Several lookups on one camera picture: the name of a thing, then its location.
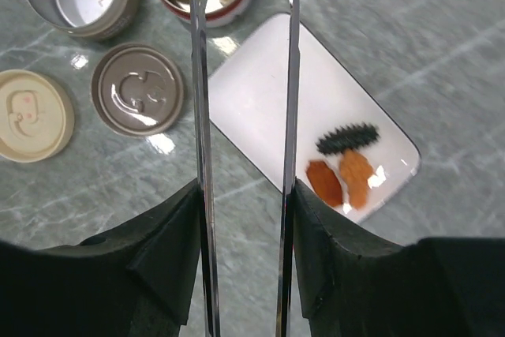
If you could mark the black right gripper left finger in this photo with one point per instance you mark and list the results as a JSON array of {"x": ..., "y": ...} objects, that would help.
[{"x": 135, "y": 279}]

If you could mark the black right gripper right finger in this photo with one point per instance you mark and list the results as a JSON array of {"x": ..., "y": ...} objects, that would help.
[{"x": 355, "y": 283}]

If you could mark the brown glazed meat slice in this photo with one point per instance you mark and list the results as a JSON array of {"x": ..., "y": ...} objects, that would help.
[{"x": 325, "y": 183}]

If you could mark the black spiky sea cucumber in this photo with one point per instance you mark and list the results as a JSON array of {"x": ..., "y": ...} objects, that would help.
[{"x": 351, "y": 137}]

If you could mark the metal serving tongs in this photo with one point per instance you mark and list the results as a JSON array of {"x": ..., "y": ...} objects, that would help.
[{"x": 253, "y": 101}]

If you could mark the brown round lid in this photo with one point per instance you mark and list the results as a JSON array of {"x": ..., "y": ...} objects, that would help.
[{"x": 137, "y": 91}]

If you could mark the cream round lid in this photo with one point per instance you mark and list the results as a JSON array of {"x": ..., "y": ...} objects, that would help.
[{"x": 37, "y": 116}]

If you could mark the white rectangular plate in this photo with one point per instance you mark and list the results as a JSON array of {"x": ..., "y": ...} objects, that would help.
[{"x": 330, "y": 98}]

